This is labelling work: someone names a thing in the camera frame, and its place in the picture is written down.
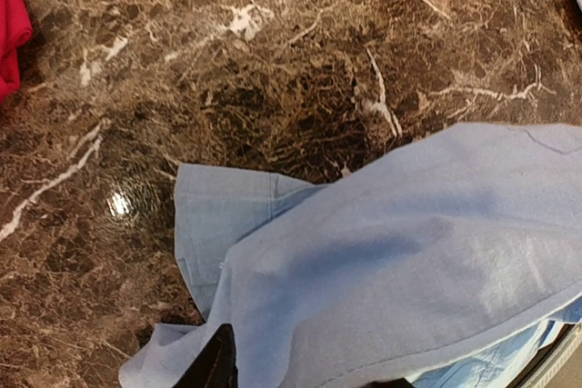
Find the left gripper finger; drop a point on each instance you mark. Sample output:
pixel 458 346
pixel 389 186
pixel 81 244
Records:
pixel 215 366

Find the light blue shirt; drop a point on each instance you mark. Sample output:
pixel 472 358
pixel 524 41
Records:
pixel 449 262

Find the red t-shirt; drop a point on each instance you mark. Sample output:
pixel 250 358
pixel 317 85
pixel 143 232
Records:
pixel 16 30

